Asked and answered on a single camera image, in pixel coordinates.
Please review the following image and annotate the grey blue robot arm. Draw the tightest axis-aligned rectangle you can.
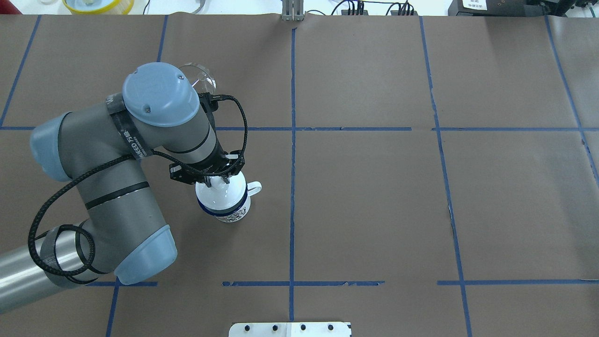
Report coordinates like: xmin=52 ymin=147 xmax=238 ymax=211
xmin=1 ymin=62 xmax=248 ymax=314

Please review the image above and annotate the black device with label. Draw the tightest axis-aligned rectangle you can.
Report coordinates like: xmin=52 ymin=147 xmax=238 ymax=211
xmin=447 ymin=0 xmax=547 ymax=17

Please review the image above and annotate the black power strip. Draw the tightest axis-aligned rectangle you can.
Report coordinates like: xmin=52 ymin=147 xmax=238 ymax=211
xmin=331 ymin=0 xmax=418 ymax=16

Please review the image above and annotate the white ceramic lid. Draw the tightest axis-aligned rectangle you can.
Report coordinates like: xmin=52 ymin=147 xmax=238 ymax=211
xmin=194 ymin=173 xmax=248 ymax=214

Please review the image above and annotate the yellow rimmed bowl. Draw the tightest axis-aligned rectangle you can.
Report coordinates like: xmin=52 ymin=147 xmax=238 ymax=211
xmin=62 ymin=0 xmax=135 ymax=15

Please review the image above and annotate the brown paper table cover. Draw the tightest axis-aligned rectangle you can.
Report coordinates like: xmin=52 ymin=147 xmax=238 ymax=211
xmin=1 ymin=13 xmax=598 ymax=337

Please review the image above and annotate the grey metal clamp post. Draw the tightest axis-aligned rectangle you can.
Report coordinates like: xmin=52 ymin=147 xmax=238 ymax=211
xmin=281 ymin=0 xmax=306 ymax=22

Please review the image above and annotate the white blue ceramic cup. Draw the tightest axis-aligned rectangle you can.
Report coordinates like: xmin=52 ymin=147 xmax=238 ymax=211
xmin=194 ymin=172 xmax=263 ymax=223

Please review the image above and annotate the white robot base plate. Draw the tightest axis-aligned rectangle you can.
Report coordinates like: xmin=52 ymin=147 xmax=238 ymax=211
xmin=228 ymin=322 xmax=353 ymax=337

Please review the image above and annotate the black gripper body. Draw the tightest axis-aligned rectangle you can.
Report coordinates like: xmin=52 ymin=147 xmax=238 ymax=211
xmin=168 ymin=149 xmax=245 ymax=186

